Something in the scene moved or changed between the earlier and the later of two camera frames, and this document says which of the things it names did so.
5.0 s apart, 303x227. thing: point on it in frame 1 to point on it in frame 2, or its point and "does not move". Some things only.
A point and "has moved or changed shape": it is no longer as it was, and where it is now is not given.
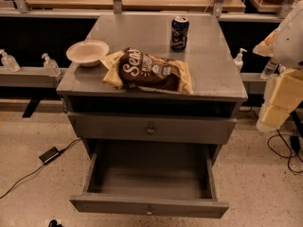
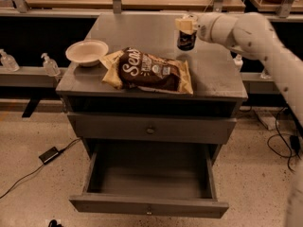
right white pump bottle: [239, 60] does not move
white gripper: [290, 44] to [204, 27]
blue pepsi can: [179, 33] has moved or changed shape
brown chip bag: [133, 68] does not move
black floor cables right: [294, 145] does not move
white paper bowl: [87, 52] does not move
